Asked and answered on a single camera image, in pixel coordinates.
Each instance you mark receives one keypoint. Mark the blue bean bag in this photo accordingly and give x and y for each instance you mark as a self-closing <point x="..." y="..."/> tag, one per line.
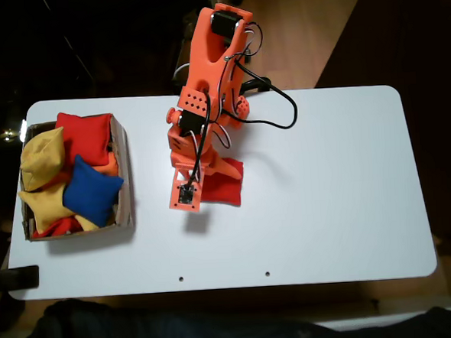
<point x="91" y="192"/>

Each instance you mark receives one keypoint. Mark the person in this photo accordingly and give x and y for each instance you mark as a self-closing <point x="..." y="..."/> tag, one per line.
<point x="143" y="331"/>

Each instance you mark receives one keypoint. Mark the red bean bag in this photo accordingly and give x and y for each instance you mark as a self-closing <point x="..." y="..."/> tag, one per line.
<point x="223" y="192"/>
<point x="89" y="135"/>
<point x="62" y="227"/>

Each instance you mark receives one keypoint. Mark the shiny metal object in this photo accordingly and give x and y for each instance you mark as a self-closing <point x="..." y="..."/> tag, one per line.
<point x="7" y="135"/>

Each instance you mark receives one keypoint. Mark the yellow bean bag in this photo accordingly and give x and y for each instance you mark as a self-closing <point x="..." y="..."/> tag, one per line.
<point x="46" y="208"/>
<point x="41" y="157"/>

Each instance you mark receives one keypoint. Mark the orange bean bag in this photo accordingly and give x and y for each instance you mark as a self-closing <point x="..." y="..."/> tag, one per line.
<point x="108" y="166"/>

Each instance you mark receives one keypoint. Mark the black table clamp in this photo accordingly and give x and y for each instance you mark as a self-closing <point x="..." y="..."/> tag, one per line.
<point x="21" y="277"/>

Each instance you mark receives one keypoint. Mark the orange camera mount with camera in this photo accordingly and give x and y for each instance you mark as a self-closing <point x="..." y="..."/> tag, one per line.
<point x="176" y="202"/>

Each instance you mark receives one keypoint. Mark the cardboard box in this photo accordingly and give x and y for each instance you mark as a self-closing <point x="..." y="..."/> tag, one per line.
<point x="125" y="206"/>

